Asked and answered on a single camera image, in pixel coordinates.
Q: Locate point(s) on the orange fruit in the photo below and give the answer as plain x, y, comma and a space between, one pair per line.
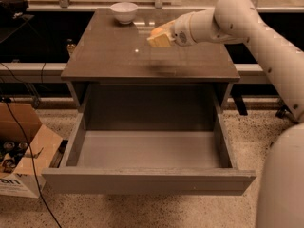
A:
156, 31

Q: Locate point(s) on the black office chair base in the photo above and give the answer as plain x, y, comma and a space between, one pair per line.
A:
284, 112

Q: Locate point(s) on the small bottle behind cabinet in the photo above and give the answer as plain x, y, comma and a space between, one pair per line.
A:
70, 46

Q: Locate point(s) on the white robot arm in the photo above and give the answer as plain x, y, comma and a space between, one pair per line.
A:
281, 193

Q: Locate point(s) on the brown cardboard box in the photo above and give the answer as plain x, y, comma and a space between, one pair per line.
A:
27, 147

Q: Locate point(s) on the grey cabinet with counter top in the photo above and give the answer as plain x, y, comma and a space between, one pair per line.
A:
121, 83

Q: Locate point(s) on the open grey top drawer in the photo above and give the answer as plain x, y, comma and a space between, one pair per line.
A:
151, 140

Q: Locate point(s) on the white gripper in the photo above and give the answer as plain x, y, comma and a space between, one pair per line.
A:
181, 29

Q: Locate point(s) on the white ceramic bowl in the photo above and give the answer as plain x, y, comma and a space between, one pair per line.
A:
124, 12

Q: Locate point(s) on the black device on shelf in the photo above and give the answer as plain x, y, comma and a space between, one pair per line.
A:
12, 9

